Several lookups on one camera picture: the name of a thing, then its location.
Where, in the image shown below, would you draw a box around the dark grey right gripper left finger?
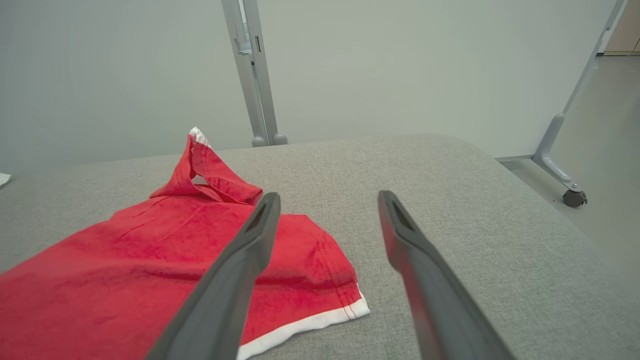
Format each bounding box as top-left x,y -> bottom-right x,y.
145,191 -> 282,360

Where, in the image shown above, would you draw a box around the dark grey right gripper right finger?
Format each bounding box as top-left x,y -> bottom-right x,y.
377,189 -> 516,360

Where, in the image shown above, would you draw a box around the red shorts with white hem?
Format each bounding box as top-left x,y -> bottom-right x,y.
0,126 -> 372,360

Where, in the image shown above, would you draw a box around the grey fabric sofa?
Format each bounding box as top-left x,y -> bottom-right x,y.
0,134 -> 640,360

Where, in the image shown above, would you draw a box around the beige wooden cabinet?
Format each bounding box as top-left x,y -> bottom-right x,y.
603,0 -> 640,57

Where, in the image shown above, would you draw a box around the grey frame leg with caster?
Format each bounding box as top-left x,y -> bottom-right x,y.
531,0 -> 628,209

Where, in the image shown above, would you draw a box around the grey metal partition post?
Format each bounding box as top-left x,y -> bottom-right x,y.
221,0 -> 269,148
242,0 -> 289,146

